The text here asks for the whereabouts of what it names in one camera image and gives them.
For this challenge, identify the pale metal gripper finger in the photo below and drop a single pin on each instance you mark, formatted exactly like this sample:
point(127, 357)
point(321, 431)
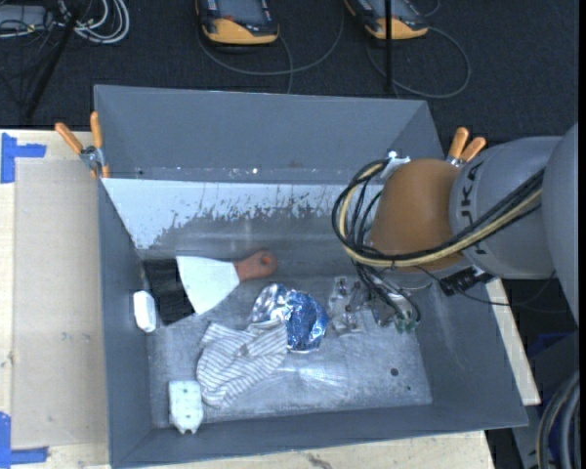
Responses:
point(347, 323)
point(343, 293)

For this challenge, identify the blue and silver foil packet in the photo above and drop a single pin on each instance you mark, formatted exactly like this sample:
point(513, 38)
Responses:
point(303, 320)

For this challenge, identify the white striped cloth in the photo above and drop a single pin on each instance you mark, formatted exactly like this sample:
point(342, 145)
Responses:
point(239, 359)

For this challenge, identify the white plastic socket block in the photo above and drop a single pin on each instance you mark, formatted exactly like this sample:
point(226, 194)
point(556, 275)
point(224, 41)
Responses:
point(185, 406)

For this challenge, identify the grey metal bin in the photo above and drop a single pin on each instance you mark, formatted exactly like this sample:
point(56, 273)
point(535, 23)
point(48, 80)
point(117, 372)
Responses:
point(254, 135)

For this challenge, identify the white oval object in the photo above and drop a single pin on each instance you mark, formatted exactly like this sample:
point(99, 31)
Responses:
point(144, 311)

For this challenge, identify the pale wood flat board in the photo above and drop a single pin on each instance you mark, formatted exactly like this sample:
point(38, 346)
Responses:
point(54, 286)

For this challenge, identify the black cylinder on white bracket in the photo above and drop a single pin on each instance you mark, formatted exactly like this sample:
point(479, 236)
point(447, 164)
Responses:
point(464, 281)

